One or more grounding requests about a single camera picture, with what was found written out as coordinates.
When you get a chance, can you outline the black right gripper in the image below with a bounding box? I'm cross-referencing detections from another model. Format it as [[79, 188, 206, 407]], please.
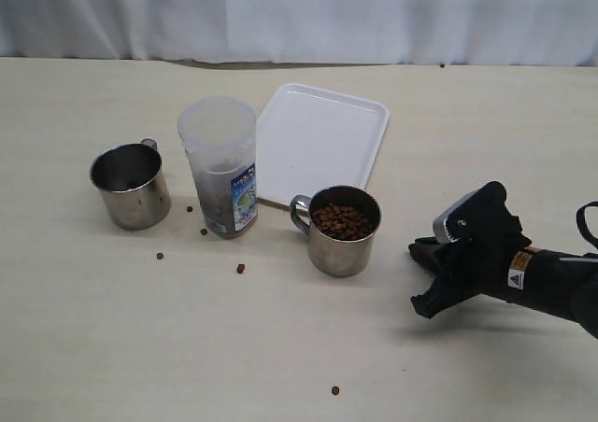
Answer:
[[408, 181, 531, 319]]

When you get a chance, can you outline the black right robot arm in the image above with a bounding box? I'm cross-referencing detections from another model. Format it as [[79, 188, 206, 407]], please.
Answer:
[[408, 181, 597, 335]]

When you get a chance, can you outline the clear plastic container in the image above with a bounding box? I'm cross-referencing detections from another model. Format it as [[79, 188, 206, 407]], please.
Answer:
[[177, 95, 258, 239]]

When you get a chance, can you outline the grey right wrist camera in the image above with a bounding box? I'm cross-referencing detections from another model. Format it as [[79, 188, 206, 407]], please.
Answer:
[[432, 191, 476, 245]]

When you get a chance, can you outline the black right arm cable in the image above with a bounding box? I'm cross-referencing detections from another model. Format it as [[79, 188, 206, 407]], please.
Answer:
[[575, 201, 598, 258]]

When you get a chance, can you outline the white plastic tray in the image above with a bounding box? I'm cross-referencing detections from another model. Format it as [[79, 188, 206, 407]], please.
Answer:
[[256, 83, 390, 208]]

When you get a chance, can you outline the white backdrop curtain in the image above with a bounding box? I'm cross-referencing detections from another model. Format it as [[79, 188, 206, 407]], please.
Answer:
[[1, 0, 597, 66]]

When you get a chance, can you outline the right steel mug with kibble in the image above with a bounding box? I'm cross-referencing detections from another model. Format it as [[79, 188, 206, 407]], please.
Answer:
[[290, 185, 382, 278]]

